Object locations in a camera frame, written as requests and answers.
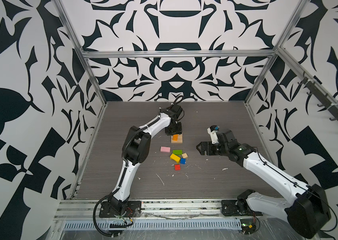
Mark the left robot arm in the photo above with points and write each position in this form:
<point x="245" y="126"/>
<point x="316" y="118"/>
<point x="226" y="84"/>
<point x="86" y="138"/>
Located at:
<point x="136" y="149"/>

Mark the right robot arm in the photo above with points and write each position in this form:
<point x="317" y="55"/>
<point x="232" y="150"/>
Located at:
<point x="303" y="207"/>

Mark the green wood block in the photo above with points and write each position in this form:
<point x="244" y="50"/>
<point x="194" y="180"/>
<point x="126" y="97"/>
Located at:
<point x="177" y="152"/>

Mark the yellow wood block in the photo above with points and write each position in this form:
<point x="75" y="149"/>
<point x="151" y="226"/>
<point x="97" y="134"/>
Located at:
<point x="175" y="158"/>

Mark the pink wood block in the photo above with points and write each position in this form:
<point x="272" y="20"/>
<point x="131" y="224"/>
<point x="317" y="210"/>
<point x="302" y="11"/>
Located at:
<point x="165" y="149"/>

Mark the blue wood cube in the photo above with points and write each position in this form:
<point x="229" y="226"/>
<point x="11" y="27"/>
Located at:
<point x="182" y="161"/>

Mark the black hook rail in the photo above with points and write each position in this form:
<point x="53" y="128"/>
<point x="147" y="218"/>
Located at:
<point x="326" y="100"/>

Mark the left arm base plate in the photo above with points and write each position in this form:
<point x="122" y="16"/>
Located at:
<point x="126" y="209"/>

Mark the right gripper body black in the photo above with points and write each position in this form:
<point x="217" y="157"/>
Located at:
<point x="223" y="150"/>

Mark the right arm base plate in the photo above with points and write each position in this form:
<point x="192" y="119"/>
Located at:
<point x="237" y="208"/>

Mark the small green circuit board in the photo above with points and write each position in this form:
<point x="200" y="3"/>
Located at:
<point x="249" y="226"/>

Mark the orange wood block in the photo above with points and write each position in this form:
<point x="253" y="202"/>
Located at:
<point x="175" y="137"/>

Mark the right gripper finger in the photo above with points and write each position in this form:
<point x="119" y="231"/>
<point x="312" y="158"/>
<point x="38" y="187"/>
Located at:
<point x="212" y="131"/>
<point x="205" y="148"/>

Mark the white cable duct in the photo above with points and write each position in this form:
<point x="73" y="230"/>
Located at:
<point x="182" y="224"/>

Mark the natural wood block front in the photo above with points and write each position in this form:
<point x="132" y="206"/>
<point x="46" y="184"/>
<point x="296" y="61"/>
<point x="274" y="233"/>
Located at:
<point x="178" y="141"/>

